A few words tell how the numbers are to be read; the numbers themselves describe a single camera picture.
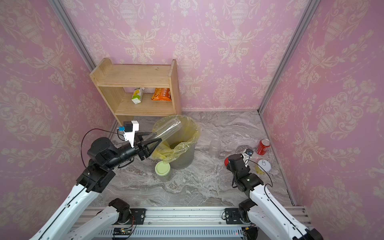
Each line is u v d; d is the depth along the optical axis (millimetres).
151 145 541
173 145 715
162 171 757
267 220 564
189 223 746
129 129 509
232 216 730
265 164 856
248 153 711
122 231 726
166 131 582
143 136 590
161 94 952
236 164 613
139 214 749
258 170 853
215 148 880
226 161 926
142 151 530
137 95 947
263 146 890
